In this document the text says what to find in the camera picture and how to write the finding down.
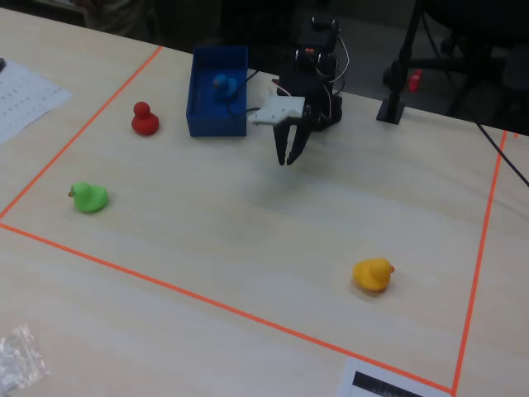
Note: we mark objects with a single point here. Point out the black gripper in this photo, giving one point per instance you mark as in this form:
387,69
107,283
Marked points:
290,133

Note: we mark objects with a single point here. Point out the blue rubber duck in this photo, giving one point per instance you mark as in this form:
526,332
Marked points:
225,87

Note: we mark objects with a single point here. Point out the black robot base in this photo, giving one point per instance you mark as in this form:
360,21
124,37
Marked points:
332,116

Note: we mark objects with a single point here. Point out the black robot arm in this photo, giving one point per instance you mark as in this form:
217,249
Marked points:
310,78

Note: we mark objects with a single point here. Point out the blue plastic box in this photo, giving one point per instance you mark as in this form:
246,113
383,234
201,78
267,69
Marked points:
215,124

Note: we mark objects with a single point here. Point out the red rubber duck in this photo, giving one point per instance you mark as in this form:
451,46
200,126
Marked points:
144,122

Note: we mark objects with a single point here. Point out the yellow rubber duck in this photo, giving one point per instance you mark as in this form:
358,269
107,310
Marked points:
372,276

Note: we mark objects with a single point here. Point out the green rubber duck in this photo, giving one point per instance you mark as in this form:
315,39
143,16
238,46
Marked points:
91,199

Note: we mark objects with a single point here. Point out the black office chair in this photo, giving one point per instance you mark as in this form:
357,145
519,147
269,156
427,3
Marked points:
475,62

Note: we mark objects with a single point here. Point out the orange tape rectangle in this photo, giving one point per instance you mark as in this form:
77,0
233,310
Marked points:
124,269

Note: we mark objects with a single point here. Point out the white paper with black bar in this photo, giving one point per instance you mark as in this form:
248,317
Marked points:
372,382

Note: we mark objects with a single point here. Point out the white printed paper sheet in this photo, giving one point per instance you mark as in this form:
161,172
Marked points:
25,99

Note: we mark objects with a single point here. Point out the clear plastic bag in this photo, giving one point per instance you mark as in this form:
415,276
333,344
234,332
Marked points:
18,364

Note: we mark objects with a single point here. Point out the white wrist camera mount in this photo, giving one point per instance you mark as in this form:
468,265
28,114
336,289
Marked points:
276,111

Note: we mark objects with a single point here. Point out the black camera stand with clamp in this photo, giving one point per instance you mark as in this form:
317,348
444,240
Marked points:
392,108

